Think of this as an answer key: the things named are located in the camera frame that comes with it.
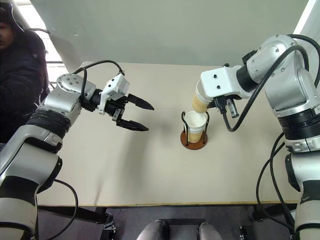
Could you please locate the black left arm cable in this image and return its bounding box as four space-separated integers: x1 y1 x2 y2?
32 178 79 240

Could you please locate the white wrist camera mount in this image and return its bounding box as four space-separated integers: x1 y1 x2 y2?
200 65 241 100
97 73 131 116

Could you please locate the grey rounded shape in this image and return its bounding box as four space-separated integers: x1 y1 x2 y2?
136 220 171 240
196 221 224 240

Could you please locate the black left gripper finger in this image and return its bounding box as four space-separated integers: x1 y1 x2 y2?
116 119 151 132
126 93 155 111

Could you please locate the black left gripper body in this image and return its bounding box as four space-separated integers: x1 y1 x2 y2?
104 93 130 124

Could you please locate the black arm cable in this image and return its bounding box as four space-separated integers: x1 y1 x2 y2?
32 178 79 240
256 132 302 233

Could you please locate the black table frame bar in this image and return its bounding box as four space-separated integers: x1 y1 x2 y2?
37 205 107 224
249 202 299 221

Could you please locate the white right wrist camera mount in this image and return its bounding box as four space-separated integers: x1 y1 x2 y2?
200 65 241 100

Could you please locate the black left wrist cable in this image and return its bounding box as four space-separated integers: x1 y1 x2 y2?
71 59 126 106

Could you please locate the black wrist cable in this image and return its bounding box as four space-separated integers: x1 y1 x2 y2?
217 34 320 133
71 59 126 106

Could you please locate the ribbed tan paper cup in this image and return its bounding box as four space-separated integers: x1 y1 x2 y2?
184 110 208 144
191 79 212 114

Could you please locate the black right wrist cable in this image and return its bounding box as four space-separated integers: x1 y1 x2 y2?
217 34 320 133

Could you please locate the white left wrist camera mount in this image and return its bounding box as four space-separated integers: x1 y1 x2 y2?
97 73 131 116

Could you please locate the black wire cup holder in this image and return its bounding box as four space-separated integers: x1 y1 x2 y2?
180 111 210 150

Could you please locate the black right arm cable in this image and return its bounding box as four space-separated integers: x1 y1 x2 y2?
256 132 302 233

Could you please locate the person in dark jacket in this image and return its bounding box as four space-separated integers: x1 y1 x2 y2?
0 6 51 144

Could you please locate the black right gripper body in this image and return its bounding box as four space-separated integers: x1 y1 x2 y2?
212 94 240 120

